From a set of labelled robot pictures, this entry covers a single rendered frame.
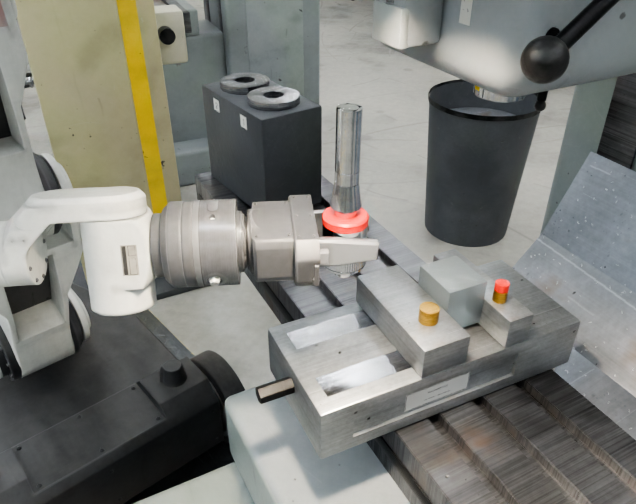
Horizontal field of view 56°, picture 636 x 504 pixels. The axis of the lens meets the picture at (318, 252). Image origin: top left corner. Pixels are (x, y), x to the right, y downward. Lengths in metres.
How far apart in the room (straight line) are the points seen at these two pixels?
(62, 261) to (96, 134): 1.24
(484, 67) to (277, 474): 0.52
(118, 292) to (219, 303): 1.79
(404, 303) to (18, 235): 0.41
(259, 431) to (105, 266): 0.32
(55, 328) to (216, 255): 0.67
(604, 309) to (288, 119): 0.56
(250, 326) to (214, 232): 1.70
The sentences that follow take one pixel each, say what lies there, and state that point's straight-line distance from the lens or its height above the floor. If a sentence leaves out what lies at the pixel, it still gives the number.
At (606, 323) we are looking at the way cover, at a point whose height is 0.92.
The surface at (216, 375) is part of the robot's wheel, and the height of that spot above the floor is 0.59.
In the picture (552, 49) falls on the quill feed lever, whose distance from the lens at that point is 0.42.
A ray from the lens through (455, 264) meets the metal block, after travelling 0.72.
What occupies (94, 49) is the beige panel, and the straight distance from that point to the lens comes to 2.21.
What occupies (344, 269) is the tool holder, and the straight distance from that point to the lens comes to 0.62.
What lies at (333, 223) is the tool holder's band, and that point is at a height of 1.16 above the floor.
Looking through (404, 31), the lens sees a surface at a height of 1.35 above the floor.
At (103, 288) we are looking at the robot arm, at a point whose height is 1.11.
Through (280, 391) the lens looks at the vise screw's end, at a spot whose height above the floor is 0.98.
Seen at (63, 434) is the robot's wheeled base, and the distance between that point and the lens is 1.22.
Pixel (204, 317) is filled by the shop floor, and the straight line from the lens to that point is 2.33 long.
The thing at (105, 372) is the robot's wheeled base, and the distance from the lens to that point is 1.35.
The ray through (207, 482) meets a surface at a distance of 0.92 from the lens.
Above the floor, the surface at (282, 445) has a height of 0.85.
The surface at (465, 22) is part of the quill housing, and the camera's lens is 0.48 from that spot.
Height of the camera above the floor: 1.46
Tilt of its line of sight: 33 degrees down
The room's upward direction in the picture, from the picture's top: straight up
